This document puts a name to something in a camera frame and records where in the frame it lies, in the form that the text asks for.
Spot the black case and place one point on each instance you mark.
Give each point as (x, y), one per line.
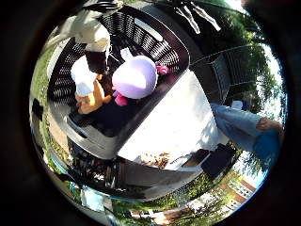
(219, 160)

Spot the dark metal mesh bench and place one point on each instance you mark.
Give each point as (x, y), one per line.
(227, 72)

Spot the black slatted plastic basket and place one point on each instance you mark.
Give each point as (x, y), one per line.
(125, 94)

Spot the person in blue jeans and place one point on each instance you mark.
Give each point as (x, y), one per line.
(244, 125)

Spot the pink axolotl plush toy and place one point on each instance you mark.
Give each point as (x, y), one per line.
(134, 77)

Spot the orange and white plush toy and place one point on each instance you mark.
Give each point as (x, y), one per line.
(89, 94)

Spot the red brick building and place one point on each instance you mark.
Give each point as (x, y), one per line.
(236, 191)

